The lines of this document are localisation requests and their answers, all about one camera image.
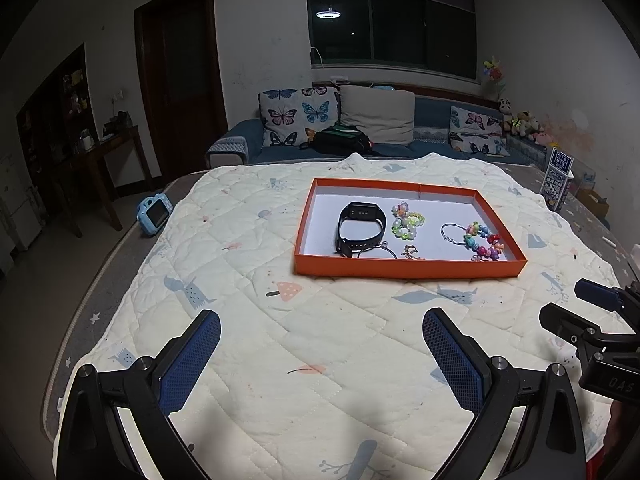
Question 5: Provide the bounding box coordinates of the dark wooden side table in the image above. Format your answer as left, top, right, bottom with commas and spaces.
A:
52, 125, 153, 238

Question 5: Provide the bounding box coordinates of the black smart band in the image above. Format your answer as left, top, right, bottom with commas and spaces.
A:
335, 201, 388, 257

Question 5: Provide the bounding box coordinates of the brown cardboard box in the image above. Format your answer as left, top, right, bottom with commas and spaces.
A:
575, 187, 611, 219

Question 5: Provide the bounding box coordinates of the dark wooden shelf cabinet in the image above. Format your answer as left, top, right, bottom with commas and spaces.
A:
15, 42, 96, 221

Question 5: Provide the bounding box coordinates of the colourful pinwheel toy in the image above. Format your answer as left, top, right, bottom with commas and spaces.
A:
482, 55, 507, 84

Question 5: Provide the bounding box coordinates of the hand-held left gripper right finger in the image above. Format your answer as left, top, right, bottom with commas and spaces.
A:
422, 307, 588, 480

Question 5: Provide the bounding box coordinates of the blue and white carton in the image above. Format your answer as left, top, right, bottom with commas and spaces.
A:
539, 147, 576, 211

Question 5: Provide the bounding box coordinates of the large silver hoop bracelet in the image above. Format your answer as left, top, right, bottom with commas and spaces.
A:
356, 243, 399, 261

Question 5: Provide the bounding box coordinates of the dark window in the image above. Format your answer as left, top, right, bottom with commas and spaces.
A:
304, 0, 477, 81

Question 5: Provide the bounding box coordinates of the small butterfly print pillow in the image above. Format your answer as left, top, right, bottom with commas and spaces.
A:
448, 105, 511, 157

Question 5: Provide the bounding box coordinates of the person's right hand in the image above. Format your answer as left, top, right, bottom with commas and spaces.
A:
602, 400, 640, 480

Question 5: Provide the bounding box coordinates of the cream quilted blanket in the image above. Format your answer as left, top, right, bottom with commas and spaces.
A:
42, 152, 631, 480

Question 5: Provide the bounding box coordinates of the grey patterned bedsheet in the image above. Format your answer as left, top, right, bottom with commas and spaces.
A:
40, 160, 640, 441

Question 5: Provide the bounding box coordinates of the pile of plush toys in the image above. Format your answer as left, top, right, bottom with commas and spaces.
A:
509, 110, 557, 147

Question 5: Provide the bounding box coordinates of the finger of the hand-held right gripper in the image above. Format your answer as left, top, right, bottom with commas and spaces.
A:
539, 302, 640, 348
574, 279, 640, 312

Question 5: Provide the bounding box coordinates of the orange cardboard tray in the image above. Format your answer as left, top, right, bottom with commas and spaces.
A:
293, 176, 529, 279

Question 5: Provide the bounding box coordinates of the colourful candy bead bracelet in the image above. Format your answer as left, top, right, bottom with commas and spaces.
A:
462, 221, 505, 262

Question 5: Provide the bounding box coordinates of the black bag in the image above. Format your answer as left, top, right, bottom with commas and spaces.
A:
300, 124, 375, 156

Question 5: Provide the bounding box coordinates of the beige pillow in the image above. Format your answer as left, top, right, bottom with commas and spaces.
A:
339, 85, 416, 145

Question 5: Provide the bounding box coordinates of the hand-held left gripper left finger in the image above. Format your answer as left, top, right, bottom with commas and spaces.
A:
52, 309, 222, 480

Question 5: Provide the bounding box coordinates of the pastel bead bracelet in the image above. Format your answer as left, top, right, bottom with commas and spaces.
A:
391, 201, 426, 241

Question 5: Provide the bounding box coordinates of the blue toy camera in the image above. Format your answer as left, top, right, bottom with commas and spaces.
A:
137, 191, 174, 237

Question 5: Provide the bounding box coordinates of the dark wooden door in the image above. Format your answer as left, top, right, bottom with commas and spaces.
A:
134, 0, 228, 193

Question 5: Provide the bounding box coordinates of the large butterfly print pillow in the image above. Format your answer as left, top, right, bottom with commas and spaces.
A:
258, 86, 341, 148

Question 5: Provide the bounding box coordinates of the blue sofa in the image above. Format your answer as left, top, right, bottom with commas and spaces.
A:
205, 82, 551, 168

